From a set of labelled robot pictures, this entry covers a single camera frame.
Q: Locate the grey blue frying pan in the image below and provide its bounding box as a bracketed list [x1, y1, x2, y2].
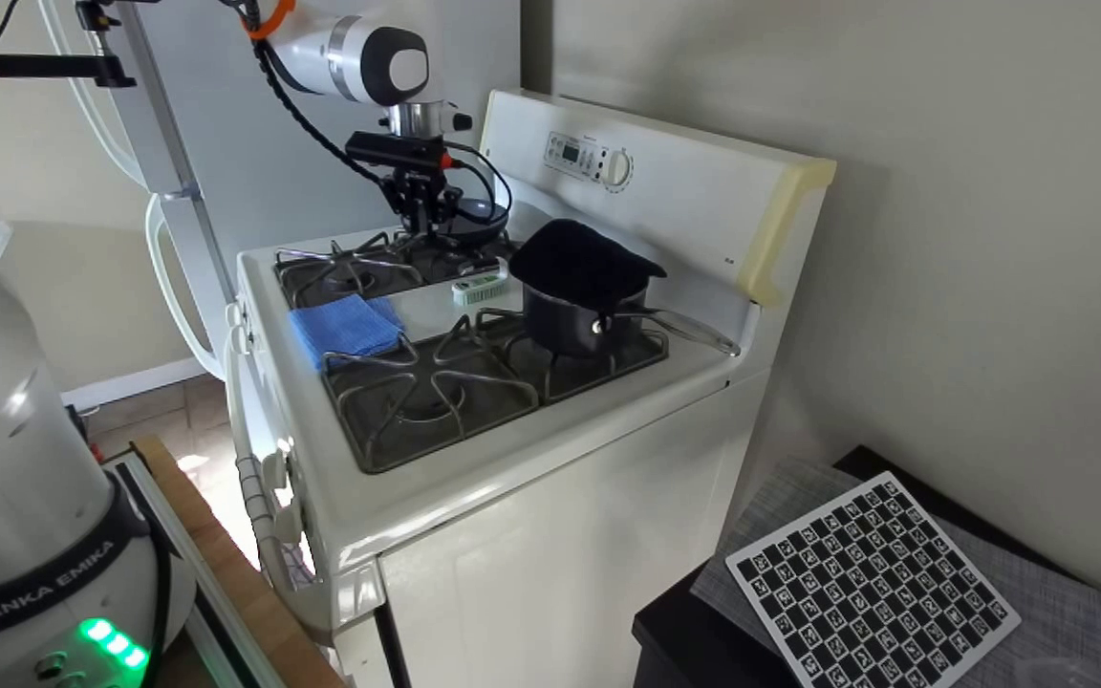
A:
[429, 206, 516, 256]

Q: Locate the black stove grate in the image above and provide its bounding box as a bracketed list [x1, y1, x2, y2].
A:
[316, 303, 678, 478]
[271, 224, 516, 313]

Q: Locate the dark metal pot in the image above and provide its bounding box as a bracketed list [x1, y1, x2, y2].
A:
[520, 278, 678, 364]

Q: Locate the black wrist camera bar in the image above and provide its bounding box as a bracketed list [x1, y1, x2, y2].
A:
[344, 127, 454, 171]

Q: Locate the black side table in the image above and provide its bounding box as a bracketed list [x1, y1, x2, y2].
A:
[628, 439, 1101, 688]

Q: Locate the robot stand with wooden edge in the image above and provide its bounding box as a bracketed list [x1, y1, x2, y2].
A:
[66, 406, 350, 688]

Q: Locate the blue towel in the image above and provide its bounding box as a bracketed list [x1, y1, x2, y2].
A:
[285, 293, 409, 373]

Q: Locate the white striped kitchen towel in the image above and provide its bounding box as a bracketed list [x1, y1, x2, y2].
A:
[229, 444, 316, 602]

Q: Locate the white gas stove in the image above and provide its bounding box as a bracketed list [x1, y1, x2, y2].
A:
[223, 85, 840, 688]

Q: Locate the black rod with orange tape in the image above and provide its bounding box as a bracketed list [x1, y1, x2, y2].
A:
[0, 44, 141, 90]

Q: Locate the black white checker calibration board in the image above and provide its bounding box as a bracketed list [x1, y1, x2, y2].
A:
[688, 451, 1101, 688]

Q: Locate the black white calibration checkerboard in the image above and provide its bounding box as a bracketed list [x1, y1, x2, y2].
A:
[724, 469, 1023, 688]

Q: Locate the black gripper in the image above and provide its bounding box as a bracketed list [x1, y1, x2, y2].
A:
[390, 157, 454, 244]

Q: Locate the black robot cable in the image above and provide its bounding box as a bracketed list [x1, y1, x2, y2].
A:
[243, 24, 516, 248]

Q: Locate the orange cable strap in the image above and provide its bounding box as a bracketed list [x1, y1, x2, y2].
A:
[243, 0, 301, 44]

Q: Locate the pale grey refrigerator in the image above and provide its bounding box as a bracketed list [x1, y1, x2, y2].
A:
[34, 0, 527, 386]

